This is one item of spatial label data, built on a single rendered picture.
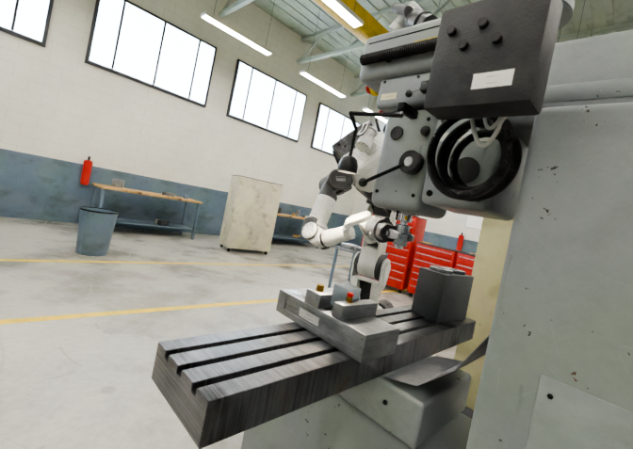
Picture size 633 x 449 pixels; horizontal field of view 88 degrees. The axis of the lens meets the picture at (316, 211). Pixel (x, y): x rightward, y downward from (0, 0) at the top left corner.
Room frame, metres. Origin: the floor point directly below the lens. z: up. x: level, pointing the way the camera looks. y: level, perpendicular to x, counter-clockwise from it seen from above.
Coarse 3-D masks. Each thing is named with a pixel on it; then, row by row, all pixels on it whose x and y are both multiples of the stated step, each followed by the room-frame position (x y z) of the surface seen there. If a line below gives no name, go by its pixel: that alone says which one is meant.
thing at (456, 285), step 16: (432, 272) 1.30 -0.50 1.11; (448, 272) 1.29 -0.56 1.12; (464, 272) 1.36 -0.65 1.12; (416, 288) 1.34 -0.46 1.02; (432, 288) 1.29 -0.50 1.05; (448, 288) 1.27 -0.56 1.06; (464, 288) 1.35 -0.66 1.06; (416, 304) 1.33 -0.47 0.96; (432, 304) 1.27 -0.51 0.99; (448, 304) 1.29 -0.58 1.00; (464, 304) 1.37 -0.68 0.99; (432, 320) 1.26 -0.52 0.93; (448, 320) 1.30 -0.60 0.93
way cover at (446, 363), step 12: (480, 348) 0.79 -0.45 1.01; (432, 360) 1.07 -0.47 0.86; (444, 360) 1.07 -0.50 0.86; (456, 360) 1.07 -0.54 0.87; (468, 360) 0.79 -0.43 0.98; (396, 372) 0.94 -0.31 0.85; (420, 372) 0.94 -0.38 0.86; (432, 372) 0.94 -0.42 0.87; (444, 372) 0.91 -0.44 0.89; (420, 384) 0.82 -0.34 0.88
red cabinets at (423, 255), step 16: (416, 224) 6.10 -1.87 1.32; (416, 240) 6.21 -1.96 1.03; (400, 256) 6.13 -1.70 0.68; (416, 256) 5.95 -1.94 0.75; (432, 256) 5.73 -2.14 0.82; (448, 256) 5.53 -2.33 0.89; (464, 256) 5.31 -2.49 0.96; (400, 272) 6.09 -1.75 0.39; (416, 272) 5.91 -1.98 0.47; (400, 288) 6.07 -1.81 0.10
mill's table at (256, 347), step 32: (384, 320) 1.15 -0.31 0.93; (416, 320) 1.23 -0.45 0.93; (160, 352) 0.68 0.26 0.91; (192, 352) 0.67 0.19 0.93; (224, 352) 0.70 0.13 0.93; (256, 352) 0.74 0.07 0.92; (288, 352) 0.76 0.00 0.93; (320, 352) 0.80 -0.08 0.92; (416, 352) 1.04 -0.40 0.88; (160, 384) 0.66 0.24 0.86; (192, 384) 0.57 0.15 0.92; (224, 384) 0.59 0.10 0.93; (256, 384) 0.61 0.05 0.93; (288, 384) 0.65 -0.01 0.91; (320, 384) 0.73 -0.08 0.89; (352, 384) 0.81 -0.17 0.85; (192, 416) 0.56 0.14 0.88; (224, 416) 0.56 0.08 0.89; (256, 416) 0.61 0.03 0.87
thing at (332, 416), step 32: (288, 416) 1.12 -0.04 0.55; (320, 416) 1.03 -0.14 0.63; (352, 416) 0.95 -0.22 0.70; (256, 448) 1.21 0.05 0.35; (288, 448) 1.10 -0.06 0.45; (320, 448) 1.01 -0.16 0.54; (352, 448) 0.93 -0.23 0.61; (384, 448) 0.86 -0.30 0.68; (416, 448) 0.82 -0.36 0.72; (448, 448) 0.84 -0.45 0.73
